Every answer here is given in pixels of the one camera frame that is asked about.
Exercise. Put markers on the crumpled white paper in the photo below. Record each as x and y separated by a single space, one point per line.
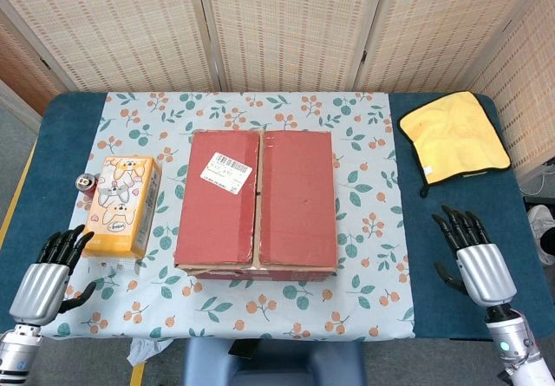
143 351

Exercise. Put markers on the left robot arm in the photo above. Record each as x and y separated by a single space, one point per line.
17 355

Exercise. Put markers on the floral fruit print tablecloth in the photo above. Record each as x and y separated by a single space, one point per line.
260 308

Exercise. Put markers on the orange cartoon dog tissue pack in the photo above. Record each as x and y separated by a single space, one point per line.
117 204

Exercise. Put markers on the red soda can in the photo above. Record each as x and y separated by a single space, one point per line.
84 182

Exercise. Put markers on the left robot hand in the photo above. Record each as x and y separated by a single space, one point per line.
41 288

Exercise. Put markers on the white sneaker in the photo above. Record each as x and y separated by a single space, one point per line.
542 230

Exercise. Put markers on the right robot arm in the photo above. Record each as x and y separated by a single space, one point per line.
516 347

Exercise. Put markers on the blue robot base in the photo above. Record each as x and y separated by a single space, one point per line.
277 368

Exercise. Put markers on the woven folding screen panel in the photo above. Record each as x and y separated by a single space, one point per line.
290 30
433 30
121 30
21 69
529 100

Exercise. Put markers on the yellow cloth with black trim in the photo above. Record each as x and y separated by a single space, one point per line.
455 139

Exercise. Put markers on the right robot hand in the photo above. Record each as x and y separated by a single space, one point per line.
487 273

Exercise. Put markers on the red cardboard box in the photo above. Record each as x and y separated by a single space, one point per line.
299 195

